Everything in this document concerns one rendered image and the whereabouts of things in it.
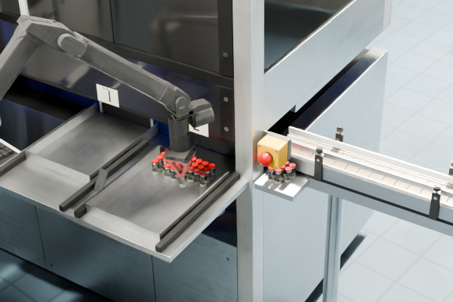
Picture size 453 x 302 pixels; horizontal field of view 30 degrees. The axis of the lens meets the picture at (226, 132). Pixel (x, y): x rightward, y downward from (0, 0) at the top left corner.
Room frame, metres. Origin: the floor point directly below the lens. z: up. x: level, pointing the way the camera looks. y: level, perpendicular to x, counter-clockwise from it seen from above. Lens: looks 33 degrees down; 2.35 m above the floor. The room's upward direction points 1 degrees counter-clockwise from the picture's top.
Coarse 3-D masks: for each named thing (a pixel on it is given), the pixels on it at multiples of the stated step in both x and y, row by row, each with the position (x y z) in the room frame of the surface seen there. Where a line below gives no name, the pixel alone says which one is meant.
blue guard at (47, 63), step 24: (0, 24) 2.56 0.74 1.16; (0, 48) 2.57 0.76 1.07; (48, 48) 2.45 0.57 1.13; (24, 72) 2.52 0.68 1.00; (48, 72) 2.46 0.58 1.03; (72, 72) 2.40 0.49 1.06; (96, 72) 2.34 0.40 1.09; (168, 72) 2.18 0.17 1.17; (96, 96) 2.34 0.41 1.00; (120, 96) 2.29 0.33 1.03; (144, 96) 2.24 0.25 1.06; (192, 96) 2.14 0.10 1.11; (216, 96) 2.09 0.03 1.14; (216, 120) 2.09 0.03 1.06
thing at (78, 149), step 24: (72, 120) 2.35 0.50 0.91; (96, 120) 2.39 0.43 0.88; (120, 120) 2.39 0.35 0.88; (48, 144) 2.25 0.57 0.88; (72, 144) 2.25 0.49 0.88; (96, 144) 2.25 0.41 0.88; (120, 144) 2.24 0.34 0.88; (48, 168) 2.12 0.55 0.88; (72, 168) 2.12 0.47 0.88; (96, 168) 2.11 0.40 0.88
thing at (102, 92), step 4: (96, 84) 2.34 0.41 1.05; (100, 88) 2.33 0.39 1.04; (104, 88) 2.32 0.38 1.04; (108, 88) 2.31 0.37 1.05; (100, 92) 2.33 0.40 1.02; (104, 92) 2.32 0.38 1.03; (108, 92) 2.31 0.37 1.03; (112, 92) 2.30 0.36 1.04; (116, 92) 2.30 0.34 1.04; (100, 96) 2.33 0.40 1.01; (104, 96) 2.32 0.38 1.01; (108, 96) 2.31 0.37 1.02; (112, 96) 2.31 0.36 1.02; (116, 96) 2.30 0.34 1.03; (100, 100) 2.33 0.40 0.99; (104, 100) 2.32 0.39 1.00; (108, 100) 2.32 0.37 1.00; (112, 100) 2.31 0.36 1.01; (116, 100) 2.30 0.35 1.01; (112, 104) 2.31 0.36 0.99; (116, 104) 2.30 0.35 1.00
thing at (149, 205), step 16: (144, 160) 2.11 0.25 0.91; (128, 176) 2.05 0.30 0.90; (144, 176) 2.07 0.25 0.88; (160, 176) 2.06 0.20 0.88; (224, 176) 2.01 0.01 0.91; (112, 192) 1.98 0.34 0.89; (128, 192) 1.99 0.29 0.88; (144, 192) 1.98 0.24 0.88; (160, 192) 1.98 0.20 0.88; (176, 192) 1.98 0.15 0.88; (192, 192) 1.98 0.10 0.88; (208, 192) 1.94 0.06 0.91; (96, 208) 1.87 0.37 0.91; (112, 208) 1.91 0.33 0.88; (128, 208) 1.91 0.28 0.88; (144, 208) 1.91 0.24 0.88; (160, 208) 1.91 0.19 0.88; (176, 208) 1.90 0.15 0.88; (192, 208) 1.88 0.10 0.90; (128, 224) 1.81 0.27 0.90; (144, 224) 1.83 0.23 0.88; (160, 224) 1.83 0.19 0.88; (176, 224) 1.81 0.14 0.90
